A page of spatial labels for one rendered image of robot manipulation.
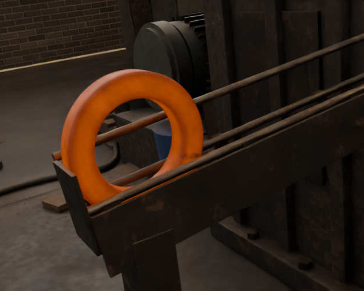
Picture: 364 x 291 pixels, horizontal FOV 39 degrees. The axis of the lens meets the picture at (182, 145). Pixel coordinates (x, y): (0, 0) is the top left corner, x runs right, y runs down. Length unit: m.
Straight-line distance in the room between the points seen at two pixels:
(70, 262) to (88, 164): 1.14
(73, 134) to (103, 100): 0.05
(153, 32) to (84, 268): 0.93
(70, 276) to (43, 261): 0.16
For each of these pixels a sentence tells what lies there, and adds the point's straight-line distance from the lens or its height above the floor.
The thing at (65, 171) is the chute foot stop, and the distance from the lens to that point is 0.61.
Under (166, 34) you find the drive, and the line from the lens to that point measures 2.01.
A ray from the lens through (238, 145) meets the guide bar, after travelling 0.69.
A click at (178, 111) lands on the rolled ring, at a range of 0.65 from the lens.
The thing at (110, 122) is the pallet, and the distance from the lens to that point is 2.78.
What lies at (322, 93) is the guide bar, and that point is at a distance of 0.87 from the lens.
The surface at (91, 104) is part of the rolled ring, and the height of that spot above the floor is 0.71.
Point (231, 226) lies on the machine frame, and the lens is 1.65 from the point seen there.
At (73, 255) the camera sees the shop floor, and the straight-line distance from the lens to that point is 1.78.
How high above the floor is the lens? 0.83
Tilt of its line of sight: 18 degrees down
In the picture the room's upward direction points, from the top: 7 degrees counter-clockwise
